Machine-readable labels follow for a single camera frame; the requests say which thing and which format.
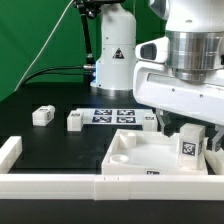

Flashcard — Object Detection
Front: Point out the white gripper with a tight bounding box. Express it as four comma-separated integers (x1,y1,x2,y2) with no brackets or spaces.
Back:
133,37,224,136

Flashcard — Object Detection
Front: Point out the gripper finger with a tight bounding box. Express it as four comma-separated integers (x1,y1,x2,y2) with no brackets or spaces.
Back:
208,125,224,152

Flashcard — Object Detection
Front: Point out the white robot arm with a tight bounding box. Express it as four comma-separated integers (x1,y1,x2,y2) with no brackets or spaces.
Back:
91,0,224,150

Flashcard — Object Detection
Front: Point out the white U-shaped obstacle fence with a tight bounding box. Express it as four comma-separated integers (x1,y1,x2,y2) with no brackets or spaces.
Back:
0,136,224,200

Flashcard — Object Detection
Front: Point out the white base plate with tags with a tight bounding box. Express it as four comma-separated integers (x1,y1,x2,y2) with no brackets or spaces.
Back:
67,108,158,131

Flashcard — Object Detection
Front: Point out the black cable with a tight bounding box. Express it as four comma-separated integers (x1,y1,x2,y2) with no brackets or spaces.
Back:
20,65,98,88

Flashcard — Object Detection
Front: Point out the black camera stand pole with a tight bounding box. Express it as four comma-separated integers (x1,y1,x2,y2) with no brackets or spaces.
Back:
72,0,125,71

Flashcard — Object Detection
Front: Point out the white cable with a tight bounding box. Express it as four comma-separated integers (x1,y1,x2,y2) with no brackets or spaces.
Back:
14,0,75,92

